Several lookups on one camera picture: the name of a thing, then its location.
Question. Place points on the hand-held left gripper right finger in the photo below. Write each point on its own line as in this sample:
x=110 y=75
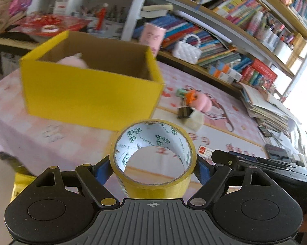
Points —
x=203 y=169

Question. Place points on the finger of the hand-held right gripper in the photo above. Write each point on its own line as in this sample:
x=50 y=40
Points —
x=223 y=158

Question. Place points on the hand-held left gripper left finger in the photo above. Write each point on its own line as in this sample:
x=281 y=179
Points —
x=101 y=171

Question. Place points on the yellow tape roll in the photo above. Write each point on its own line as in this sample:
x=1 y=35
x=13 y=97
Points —
x=148 y=191

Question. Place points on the pink fluffy orange hair clip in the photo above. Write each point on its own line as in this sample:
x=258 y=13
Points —
x=203 y=103

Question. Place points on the yellow cardboard box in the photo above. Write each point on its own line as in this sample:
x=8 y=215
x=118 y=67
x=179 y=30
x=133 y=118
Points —
x=92 y=99

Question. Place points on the pink plush pig toy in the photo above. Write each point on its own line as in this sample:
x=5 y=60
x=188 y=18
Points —
x=74 y=61

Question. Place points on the small white box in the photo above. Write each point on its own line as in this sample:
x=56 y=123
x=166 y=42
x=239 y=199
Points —
x=205 y=151

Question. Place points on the grey calculator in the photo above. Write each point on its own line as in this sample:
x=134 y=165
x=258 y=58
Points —
x=278 y=153

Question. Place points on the small black calculator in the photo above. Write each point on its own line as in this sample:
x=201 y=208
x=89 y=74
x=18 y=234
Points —
x=263 y=130

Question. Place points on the black binder clip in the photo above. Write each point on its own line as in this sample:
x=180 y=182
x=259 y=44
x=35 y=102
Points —
x=184 y=112

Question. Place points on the stack of papers and notebooks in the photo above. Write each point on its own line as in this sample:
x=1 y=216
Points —
x=268 y=107

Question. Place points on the small green box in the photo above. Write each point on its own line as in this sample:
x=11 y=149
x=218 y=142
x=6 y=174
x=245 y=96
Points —
x=181 y=93

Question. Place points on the gold foil paper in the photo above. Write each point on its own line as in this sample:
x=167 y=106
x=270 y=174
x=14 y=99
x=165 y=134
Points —
x=22 y=186

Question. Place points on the orange white carton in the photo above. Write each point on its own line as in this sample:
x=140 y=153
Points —
x=218 y=75
x=230 y=71

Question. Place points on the red thick dictionary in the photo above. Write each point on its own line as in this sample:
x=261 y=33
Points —
x=264 y=70

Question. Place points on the row of colourful books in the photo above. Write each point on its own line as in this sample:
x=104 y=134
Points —
x=214 y=48

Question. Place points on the white quilted handbag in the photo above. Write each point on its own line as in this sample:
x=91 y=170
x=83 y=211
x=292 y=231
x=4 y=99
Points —
x=186 y=52

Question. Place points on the white pen holder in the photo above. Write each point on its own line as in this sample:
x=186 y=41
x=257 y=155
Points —
x=282 y=47

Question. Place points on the white rolled paper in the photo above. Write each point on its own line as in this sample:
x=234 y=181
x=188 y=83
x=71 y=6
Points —
x=202 y=24

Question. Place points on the white glue bottle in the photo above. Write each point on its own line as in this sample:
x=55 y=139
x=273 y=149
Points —
x=255 y=23

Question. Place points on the pink cylindrical container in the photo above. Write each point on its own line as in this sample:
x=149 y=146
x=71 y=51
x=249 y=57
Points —
x=152 y=38

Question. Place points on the white pen organizer box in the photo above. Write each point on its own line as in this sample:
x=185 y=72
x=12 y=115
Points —
x=112 y=29

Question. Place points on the red paper decorations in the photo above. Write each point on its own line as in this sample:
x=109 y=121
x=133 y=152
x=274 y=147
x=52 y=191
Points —
x=71 y=24

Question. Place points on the white tape roll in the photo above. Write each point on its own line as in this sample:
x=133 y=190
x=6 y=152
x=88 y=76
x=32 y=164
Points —
x=50 y=28

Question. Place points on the row of thin books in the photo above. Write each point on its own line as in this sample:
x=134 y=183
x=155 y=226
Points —
x=235 y=5

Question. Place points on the red tassel ornament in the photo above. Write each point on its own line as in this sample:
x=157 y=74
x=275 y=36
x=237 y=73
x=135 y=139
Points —
x=101 y=16

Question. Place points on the electronic keyboard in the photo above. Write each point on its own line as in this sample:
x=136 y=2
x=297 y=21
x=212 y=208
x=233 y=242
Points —
x=10 y=42

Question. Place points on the pair of flat lying books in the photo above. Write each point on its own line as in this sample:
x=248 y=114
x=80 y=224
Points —
x=156 y=11

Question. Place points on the white bookshelf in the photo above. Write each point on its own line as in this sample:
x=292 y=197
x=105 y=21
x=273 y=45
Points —
x=135 y=10

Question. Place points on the white red small carton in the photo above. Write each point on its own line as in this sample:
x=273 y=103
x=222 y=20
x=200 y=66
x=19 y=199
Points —
x=60 y=7

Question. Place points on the pink foil wrapper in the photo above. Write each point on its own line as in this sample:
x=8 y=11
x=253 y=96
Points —
x=19 y=3

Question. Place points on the beige cloth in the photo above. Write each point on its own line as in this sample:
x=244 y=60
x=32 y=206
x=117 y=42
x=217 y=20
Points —
x=1 y=12

